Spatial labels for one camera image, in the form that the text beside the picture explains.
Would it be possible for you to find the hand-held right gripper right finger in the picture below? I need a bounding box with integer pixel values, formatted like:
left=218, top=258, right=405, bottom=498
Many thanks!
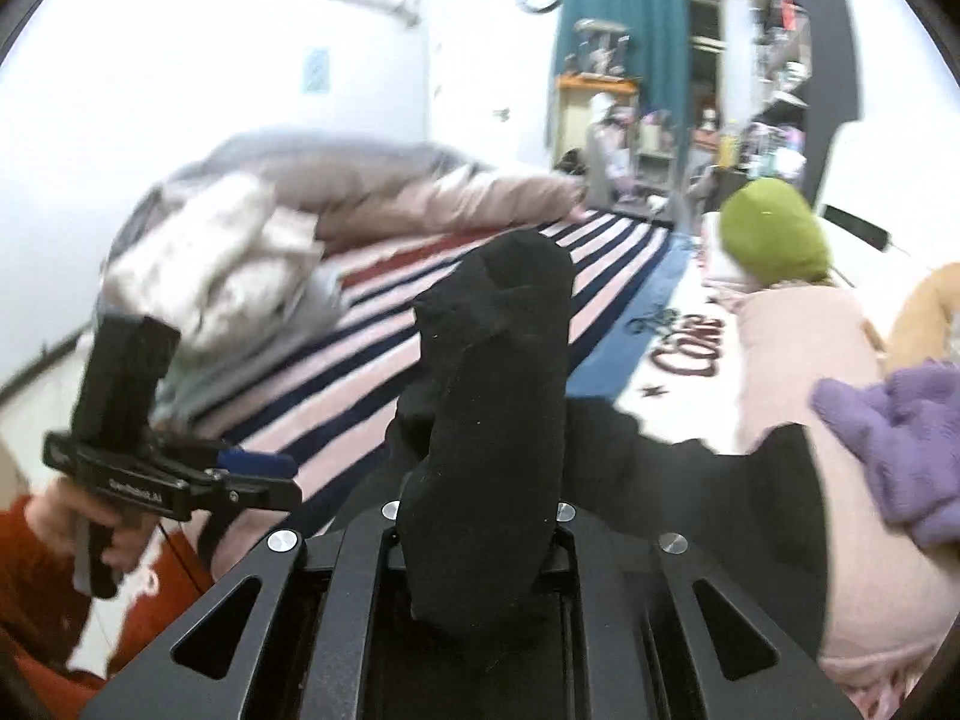
left=525, top=499, right=863, bottom=720

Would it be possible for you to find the purple cloth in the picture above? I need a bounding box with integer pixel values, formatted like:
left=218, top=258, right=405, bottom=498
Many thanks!
left=813, top=358, right=960, bottom=550

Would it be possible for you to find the dark tall bookshelf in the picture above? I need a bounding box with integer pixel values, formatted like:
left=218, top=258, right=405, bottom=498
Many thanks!
left=748, top=0, right=865, bottom=205

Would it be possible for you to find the white air conditioner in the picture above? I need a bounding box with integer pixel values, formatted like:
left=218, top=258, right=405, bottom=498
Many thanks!
left=315, top=0, right=422, bottom=29

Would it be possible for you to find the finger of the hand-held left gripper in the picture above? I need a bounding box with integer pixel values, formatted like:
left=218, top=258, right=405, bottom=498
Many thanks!
left=196, top=474, right=305, bottom=578
left=216, top=448, right=296, bottom=479

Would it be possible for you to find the glass display case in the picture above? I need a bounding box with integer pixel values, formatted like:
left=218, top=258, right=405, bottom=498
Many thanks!
left=573, top=15, right=632, bottom=80

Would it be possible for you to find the white bed headboard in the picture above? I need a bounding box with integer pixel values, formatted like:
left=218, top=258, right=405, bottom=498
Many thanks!
left=810, top=90, right=960, bottom=293

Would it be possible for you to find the pink pillow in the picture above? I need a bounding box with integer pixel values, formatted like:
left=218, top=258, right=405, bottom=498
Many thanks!
left=733, top=287, right=960, bottom=692

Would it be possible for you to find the teal curtain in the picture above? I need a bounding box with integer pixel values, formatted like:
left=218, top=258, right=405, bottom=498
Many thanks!
left=553, top=0, right=692, bottom=170

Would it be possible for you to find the cream fluffy blanket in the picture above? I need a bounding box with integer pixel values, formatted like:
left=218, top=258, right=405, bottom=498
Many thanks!
left=100, top=171, right=347, bottom=365

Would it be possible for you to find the orange plush pillow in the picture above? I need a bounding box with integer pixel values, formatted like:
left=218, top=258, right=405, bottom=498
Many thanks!
left=883, top=262, right=960, bottom=374

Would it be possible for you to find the person's left forearm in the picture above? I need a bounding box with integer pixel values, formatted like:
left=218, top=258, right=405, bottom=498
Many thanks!
left=0, top=493, right=215, bottom=720

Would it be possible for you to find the small blue wall poster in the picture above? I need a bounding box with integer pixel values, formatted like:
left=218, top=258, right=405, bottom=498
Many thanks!
left=303, top=46, right=332, bottom=95

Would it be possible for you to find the yellow shelf cabinet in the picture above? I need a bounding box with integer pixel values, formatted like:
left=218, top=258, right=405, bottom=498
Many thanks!
left=554, top=73, right=640, bottom=175

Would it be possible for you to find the window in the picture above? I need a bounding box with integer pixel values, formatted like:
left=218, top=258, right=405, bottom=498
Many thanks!
left=686, top=0, right=730, bottom=125

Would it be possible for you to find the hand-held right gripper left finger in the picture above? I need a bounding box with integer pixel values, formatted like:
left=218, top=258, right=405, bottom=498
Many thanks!
left=79, top=499, right=410, bottom=720

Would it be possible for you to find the green plush toy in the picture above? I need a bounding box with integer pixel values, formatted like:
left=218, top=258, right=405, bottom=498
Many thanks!
left=718, top=179, right=835, bottom=287

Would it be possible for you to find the small white rack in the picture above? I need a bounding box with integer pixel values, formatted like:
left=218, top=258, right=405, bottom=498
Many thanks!
left=633, top=118, right=677, bottom=197

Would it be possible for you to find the pink and grey duvet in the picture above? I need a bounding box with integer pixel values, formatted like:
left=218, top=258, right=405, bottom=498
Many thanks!
left=135, top=130, right=592, bottom=256

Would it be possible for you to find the person's left hand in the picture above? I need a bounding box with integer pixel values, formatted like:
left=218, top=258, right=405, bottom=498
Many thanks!
left=25, top=474, right=155, bottom=580

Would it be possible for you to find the striped bed sheet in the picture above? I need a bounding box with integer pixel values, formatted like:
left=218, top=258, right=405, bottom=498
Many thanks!
left=146, top=208, right=747, bottom=563

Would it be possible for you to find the grey chair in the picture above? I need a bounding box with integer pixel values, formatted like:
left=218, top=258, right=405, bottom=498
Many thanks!
left=583, top=94, right=640, bottom=205

